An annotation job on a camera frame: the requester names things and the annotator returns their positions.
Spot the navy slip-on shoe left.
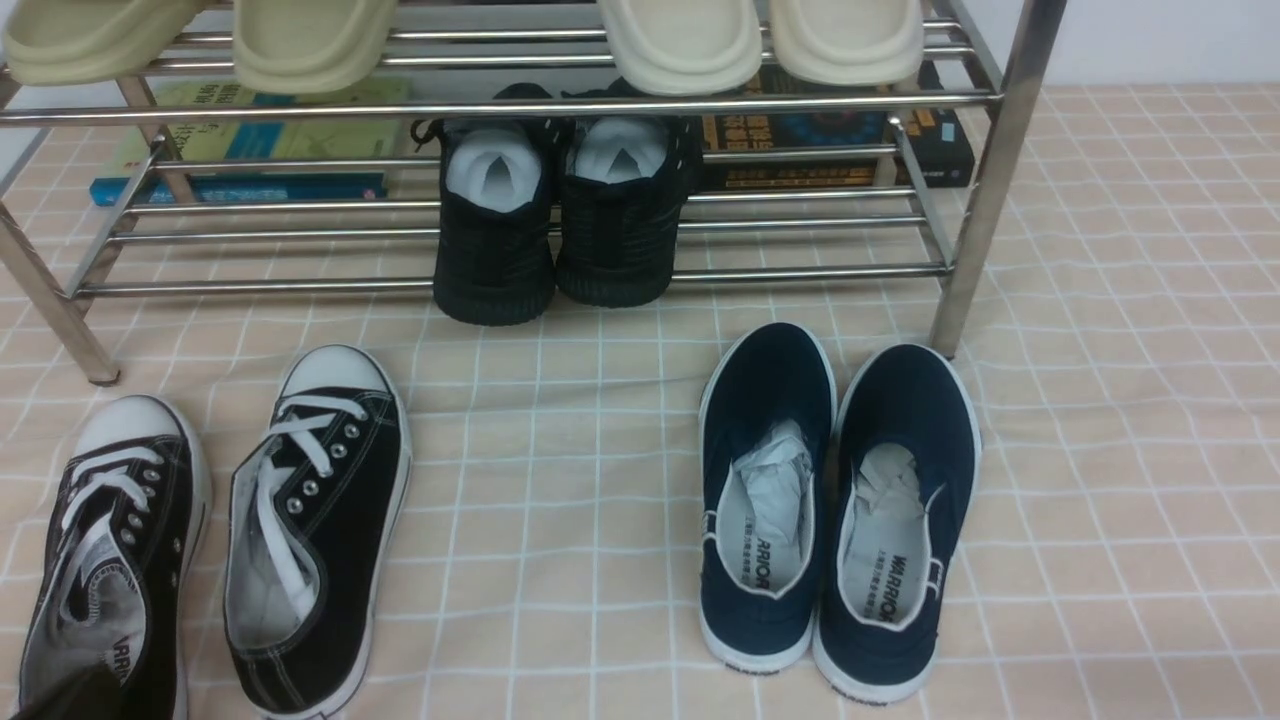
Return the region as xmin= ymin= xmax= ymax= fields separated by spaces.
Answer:
xmin=698 ymin=322 xmax=837 ymax=675

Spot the cream slipper far right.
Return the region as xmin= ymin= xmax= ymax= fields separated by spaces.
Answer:
xmin=769 ymin=1 xmax=925 ymax=86

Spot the black knit shoe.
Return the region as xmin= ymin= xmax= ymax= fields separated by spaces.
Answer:
xmin=410 ymin=117 xmax=571 ymax=327
xmin=556 ymin=115 xmax=704 ymax=307

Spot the navy slip-on shoe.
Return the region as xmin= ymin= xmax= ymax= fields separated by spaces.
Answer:
xmin=698 ymin=322 xmax=837 ymax=675
xmin=812 ymin=343 xmax=983 ymax=706

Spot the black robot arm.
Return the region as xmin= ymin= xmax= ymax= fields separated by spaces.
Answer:
xmin=12 ymin=665 xmax=124 ymax=720

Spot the beige checkered tablecloth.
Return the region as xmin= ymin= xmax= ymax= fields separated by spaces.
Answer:
xmin=1 ymin=85 xmax=1279 ymax=719

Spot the black lace-up sneaker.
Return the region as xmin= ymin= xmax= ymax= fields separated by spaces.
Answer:
xmin=18 ymin=395 xmax=212 ymax=719
xmin=223 ymin=345 xmax=412 ymax=719

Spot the green and blue book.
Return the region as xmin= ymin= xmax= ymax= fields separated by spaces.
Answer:
xmin=90 ymin=77 xmax=411 ymax=208

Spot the navy slip-on shoe right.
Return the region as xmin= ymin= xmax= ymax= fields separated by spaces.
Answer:
xmin=812 ymin=343 xmax=983 ymax=706

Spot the silver metal shoe rack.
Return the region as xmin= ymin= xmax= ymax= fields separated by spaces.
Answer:
xmin=1 ymin=1 xmax=1066 ymax=387

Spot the black book with orange text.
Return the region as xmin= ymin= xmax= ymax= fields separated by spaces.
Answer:
xmin=699 ymin=108 xmax=977 ymax=192

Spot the cream slipper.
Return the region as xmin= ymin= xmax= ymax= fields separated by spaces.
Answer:
xmin=769 ymin=1 xmax=925 ymax=86
xmin=596 ymin=1 xmax=763 ymax=97

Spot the black knit shoe left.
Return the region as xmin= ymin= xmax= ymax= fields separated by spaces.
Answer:
xmin=410 ymin=117 xmax=571 ymax=327

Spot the black knit shoe right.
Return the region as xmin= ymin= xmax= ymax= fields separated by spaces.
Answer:
xmin=556 ymin=115 xmax=704 ymax=307

